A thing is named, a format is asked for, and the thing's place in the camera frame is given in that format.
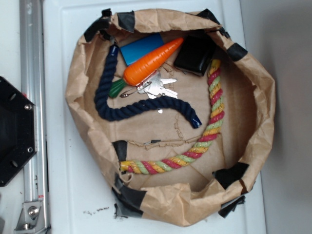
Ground metal corner bracket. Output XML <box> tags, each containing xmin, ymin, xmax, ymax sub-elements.
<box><xmin>14</xmin><ymin>201</ymin><xmax>46</xmax><ymax>234</ymax></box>

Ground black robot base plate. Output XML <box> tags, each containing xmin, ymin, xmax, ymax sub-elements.
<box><xmin>0</xmin><ymin>77</ymin><xmax>36</xmax><ymax>187</ymax></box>

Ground black leather wallet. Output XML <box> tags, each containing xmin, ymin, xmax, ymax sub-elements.
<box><xmin>174</xmin><ymin>36</ymin><xmax>216</xmax><ymax>76</ymax></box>

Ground blue rectangular block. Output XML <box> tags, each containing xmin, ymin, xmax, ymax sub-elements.
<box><xmin>120</xmin><ymin>33</ymin><xmax>164</xmax><ymax>66</ymax></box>

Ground orange plastic toy carrot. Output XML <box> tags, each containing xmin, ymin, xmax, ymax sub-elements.
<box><xmin>109</xmin><ymin>38</ymin><xmax>184</xmax><ymax>98</ymax></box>

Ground navy blue twisted rope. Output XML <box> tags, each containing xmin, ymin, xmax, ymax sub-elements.
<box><xmin>94</xmin><ymin>44</ymin><xmax>202</xmax><ymax>129</ymax></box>

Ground multicolored twisted rope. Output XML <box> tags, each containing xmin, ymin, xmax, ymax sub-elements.
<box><xmin>119</xmin><ymin>59</ymin><xmax>225</xmax><ymax>175</ymax></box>

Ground aluminium extrusion rail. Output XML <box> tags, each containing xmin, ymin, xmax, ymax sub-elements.
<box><xmin>19</xmin><ymin>0</ymin><xmax>51</xmax><ymax>234</ymax></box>

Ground brown paper bag bin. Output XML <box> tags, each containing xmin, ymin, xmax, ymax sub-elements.
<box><xmin>65</xmin><ymin>9</ymin><xmax>275</xmax><ymax>227</ymax></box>

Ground silver keys with pin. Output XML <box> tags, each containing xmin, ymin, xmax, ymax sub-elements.
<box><xmin>119</xmin><ymin>71</ymin><xmax>178</xmax><ymax>99</ymax></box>

